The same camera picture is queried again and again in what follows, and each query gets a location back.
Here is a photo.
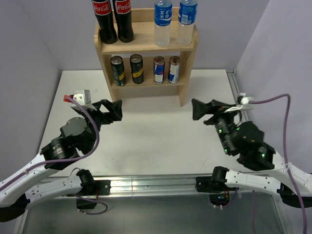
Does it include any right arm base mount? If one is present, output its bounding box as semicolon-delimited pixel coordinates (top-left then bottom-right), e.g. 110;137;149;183
195;176;239;211

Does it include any aluminium rail right side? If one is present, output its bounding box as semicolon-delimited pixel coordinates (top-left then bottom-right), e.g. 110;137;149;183
226;69;241;100

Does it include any wooden two-tier shelf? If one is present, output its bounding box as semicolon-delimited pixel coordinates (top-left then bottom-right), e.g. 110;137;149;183
94;7;198;106

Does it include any water bottle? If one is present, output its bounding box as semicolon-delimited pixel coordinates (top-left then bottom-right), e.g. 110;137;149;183
176;0;198;45
154;0;173;47

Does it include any aluminium rail front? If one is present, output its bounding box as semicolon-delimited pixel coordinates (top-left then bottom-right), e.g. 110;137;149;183
23;172;280;199

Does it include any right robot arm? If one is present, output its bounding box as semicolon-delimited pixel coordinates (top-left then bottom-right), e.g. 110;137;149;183
192;94;312;208

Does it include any cola bottle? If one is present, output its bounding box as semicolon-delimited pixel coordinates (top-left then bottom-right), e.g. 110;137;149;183
113;0;134;43
92;0;117;44

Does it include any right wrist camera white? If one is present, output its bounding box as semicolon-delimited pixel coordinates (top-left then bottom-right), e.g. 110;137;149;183
224;93;254;113

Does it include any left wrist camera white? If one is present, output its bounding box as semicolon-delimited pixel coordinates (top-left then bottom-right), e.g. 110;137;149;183
63;89;96;110

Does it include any left cola bottle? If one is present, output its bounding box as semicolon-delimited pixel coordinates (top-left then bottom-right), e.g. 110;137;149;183
92;0;117;44

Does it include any silver blue can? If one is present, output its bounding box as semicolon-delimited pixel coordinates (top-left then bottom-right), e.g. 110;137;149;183
168;56;180;84
154;56;165;84

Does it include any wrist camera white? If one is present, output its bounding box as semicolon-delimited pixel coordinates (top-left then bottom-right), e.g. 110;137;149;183
63;89;96;110
224;93;254;113

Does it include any right cola bottle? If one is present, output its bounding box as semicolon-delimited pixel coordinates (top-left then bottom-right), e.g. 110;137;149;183
113;0;134;43

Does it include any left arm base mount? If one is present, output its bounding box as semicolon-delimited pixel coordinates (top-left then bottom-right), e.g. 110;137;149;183
74;180;111;215

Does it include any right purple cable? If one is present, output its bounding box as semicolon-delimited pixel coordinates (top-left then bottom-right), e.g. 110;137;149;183
223;94;308;234

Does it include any black can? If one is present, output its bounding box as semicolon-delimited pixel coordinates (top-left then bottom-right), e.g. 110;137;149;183
110;56;126;87
130;54;144;84

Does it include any aluminium rail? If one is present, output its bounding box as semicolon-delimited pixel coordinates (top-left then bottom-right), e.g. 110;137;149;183
23;172;280;199
226;69;241;100

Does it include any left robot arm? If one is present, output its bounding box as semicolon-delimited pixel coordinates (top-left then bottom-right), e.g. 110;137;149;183
0;96;122;222

